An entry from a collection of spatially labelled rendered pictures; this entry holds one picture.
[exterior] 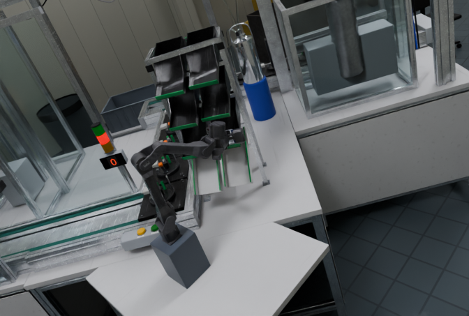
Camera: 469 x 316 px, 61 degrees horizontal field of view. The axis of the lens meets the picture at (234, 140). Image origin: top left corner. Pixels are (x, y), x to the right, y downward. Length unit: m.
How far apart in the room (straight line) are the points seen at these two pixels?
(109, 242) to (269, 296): 0.88
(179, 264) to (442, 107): 1.81
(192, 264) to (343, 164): 1.33
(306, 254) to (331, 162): 1.05
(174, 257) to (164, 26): 5.46
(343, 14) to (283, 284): 1.47
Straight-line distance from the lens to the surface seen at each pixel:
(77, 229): 2.36
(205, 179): 1.97
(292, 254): 1.71
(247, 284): 1.67
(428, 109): 2.66
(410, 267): 2.73
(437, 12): 2.51
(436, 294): 2.62
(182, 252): 1.66
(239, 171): 1.93
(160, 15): 6.76
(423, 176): 2.93
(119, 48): 6.36
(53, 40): 2.00
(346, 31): 2.40
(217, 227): 1.95
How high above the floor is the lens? 2.09
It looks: 29 degrees down
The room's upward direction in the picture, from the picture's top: 20 degrees counter-clockwise
